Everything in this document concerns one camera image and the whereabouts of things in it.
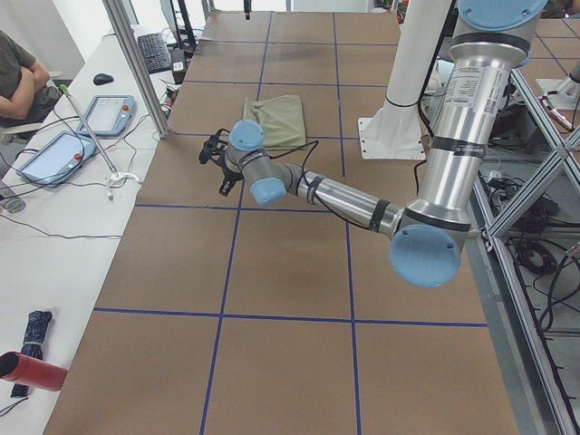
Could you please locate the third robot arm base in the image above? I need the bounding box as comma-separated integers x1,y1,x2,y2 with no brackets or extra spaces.
536,63,579,111

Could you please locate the olive green t-shirt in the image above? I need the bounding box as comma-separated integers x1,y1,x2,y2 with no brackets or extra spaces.
243,94,306,150

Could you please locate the dark blue folded cloth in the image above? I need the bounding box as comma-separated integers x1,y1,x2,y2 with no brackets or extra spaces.
11,310,53,398

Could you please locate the upper teach pendant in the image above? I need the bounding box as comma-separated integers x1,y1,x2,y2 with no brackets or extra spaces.
83,95,136,138

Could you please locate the teach pendant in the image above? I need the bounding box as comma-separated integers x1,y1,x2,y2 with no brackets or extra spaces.
16,131,96,187
83,95,136,138

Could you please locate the lower teach pendant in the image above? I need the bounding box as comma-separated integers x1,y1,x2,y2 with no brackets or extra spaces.
16,131,96,187

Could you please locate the white mounting plate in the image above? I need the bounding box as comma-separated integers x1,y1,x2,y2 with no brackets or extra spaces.
358,0,454,160

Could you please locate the long grabber stick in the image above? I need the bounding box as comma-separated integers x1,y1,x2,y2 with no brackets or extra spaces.
59,84,140,199

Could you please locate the seated person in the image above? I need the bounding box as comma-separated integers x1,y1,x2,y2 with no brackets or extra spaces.
1,32,61,128

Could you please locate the red bottle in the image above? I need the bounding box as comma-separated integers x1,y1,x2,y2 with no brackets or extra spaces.
1,352,68,392

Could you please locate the black computer mouse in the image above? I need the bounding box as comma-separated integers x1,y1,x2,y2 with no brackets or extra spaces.
92,73,114,86

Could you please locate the aluminium frame post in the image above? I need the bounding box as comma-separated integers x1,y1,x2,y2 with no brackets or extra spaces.
102,0,169,139

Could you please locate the black keyboard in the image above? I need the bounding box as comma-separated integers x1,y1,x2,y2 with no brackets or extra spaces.
137,34,171,74

